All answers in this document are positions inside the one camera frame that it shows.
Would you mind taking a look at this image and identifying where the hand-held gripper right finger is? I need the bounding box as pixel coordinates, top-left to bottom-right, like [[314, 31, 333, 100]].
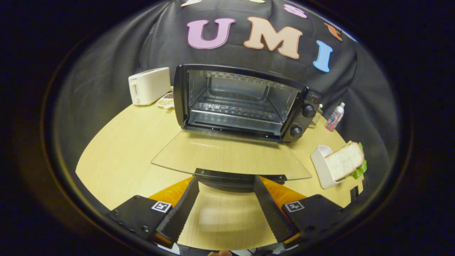
[[253, 175, 344, 249]]

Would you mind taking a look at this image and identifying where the white pop-up toaster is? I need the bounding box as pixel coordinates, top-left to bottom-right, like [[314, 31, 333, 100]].
[[128, 67, 171, 106]]

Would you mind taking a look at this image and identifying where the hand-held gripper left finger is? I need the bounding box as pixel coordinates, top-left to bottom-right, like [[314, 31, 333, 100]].
[[108, 176, 200, 249]]

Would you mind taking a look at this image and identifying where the black backdrop cloth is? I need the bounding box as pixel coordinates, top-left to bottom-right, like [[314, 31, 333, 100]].
[[53, 0, 400, 201]]

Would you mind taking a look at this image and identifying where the white bread lettuce sandwich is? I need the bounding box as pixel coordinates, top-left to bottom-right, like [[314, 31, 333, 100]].
[[324, 141, 368, 182]]

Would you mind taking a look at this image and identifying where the white plastic tray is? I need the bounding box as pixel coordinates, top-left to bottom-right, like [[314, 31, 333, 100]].
[[310, 145, 344, 190]]

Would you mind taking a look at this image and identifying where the white pink-label bottle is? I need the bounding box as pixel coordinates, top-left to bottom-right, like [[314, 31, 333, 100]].
[[325, 102, 346, 132]]

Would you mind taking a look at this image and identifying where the patterned snack packet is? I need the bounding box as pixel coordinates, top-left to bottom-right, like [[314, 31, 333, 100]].
[[156, 92, 175, 109]]

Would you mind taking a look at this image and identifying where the black toaster oven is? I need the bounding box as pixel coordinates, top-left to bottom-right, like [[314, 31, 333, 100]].
[[151, 64, 323, 193]]

